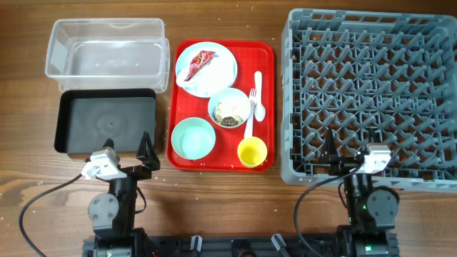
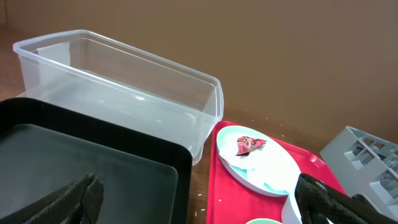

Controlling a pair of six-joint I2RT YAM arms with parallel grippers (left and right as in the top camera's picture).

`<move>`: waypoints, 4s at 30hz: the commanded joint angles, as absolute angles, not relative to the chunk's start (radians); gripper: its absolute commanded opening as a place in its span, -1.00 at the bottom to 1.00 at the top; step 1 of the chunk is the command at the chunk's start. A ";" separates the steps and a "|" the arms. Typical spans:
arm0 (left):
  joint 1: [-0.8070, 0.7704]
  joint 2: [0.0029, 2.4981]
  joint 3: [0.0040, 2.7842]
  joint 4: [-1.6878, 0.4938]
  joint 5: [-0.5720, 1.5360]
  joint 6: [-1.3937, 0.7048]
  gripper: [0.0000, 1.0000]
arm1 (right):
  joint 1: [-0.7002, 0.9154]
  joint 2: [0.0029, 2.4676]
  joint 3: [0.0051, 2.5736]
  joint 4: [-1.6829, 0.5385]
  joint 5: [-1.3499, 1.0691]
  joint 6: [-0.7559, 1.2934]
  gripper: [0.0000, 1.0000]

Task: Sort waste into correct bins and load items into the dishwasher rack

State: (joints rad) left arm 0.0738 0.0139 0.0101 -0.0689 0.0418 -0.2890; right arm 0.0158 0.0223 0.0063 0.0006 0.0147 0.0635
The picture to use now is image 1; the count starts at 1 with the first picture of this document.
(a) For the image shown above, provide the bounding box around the white napkin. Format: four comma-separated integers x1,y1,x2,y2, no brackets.
176,56,236,98

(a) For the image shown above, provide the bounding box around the white plastic fork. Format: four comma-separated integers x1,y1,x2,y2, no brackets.
244,89,257,138

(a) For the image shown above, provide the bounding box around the clear plastic bin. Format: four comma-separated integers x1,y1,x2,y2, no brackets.
45,18,170,93

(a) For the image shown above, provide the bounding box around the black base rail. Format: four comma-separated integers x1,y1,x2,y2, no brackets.
82,233,399,257

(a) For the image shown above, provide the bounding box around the red snack wrapper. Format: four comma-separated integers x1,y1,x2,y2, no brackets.
185,50,216,81

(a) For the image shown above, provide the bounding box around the white plastic spoon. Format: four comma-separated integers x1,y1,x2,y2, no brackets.
254,71,266,122

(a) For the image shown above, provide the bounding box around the grey dishwasher rack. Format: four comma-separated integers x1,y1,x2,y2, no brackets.
281,9,456,193

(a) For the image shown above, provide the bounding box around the light blue bowl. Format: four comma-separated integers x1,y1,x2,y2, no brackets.
208,88,250,129

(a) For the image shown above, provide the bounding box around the food scraps rice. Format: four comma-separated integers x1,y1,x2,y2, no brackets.
213,102,245,127

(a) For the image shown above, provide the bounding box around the light blue plate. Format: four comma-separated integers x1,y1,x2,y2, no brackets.
175,41,238,98

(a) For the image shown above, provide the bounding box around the yellow cup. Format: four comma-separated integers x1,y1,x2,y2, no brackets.
237,136,268,168

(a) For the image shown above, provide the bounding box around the black plastic tray bin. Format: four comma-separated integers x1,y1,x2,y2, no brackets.
54,89,157,154

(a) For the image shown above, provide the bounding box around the green bowl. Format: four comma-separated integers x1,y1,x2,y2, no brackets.
171,117,216,160

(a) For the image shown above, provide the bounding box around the red serving tray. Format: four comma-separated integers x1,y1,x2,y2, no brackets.
166,40,276,172

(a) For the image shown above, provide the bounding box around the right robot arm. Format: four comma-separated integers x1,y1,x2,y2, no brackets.
319,129,400,256

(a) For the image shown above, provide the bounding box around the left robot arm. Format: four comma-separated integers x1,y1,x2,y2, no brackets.
81,132,160,257

